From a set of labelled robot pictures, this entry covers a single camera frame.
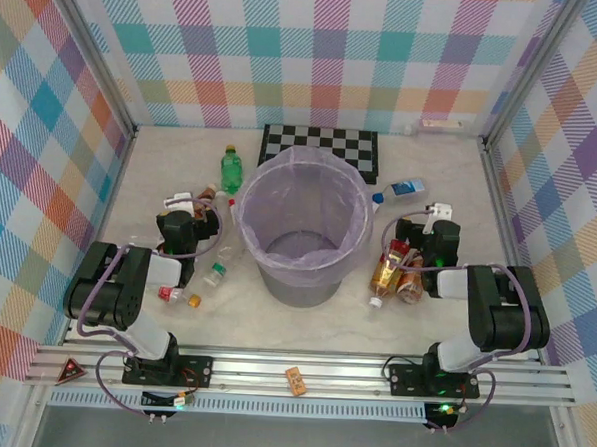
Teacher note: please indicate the purple plastic bin liner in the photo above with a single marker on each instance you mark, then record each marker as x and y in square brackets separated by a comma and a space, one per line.
[260, 191]

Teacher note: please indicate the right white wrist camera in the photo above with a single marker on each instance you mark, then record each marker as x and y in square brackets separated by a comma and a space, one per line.
[439, 213]

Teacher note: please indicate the green plastic bottle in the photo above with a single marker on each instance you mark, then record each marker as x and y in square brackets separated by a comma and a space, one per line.
[232, 172]

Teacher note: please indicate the clear bottle red print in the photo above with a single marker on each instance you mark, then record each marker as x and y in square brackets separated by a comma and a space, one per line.
[232, 212]

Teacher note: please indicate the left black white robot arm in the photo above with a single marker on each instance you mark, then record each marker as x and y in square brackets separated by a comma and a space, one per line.
[125, 284]

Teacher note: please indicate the black white chessboard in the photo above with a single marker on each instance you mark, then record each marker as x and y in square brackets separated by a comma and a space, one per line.
[333, 140]

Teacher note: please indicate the red label bottle orange cap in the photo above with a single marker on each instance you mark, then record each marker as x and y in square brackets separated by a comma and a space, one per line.
[167, 293]

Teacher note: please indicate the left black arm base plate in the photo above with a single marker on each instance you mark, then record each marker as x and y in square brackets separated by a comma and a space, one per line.
[190, 370]

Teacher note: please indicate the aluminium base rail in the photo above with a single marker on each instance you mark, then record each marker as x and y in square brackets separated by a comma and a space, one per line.
[331, 373]

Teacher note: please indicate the left aluminium frame post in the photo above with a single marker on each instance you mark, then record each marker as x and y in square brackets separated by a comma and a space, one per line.
[92, 47]

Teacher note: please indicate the grey mesh waste bin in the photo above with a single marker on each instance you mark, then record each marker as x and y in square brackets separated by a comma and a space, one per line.
[300, 293]

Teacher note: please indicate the clear bottle blue label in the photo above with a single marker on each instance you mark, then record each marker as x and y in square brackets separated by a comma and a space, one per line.
[405, 188]

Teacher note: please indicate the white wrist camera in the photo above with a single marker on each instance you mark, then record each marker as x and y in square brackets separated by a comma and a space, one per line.
[439, 213]
[179, 200]

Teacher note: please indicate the clear bottle green cap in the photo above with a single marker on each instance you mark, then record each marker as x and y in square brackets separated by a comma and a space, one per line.
[214, 275]

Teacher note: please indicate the right aluminium frame post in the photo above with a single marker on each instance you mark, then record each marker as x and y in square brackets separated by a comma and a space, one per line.
[537, 71]

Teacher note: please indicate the red triangular button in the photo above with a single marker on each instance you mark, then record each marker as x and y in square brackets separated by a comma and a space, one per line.
[69, 371]

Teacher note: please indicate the aluminium frame post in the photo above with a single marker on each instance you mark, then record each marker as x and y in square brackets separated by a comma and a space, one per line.
[537, 71]
[92, 47]

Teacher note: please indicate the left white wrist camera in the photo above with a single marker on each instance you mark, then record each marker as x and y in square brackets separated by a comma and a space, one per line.
[179, 200]

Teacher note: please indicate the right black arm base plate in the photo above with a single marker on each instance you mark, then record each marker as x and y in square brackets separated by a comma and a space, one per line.
[405, 379]

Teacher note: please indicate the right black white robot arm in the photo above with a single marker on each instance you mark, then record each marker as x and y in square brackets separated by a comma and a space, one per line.
[499, 304]

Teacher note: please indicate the brown crumpled packet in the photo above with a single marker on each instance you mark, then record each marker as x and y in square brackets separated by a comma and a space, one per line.
[411, 287]

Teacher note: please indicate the amber tea bottle white cap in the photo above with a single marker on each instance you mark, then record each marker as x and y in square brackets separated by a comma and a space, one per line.
[383, 278]

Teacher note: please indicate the brown bottle orange cap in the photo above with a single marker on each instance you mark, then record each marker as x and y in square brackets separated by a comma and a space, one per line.
[206, 194]

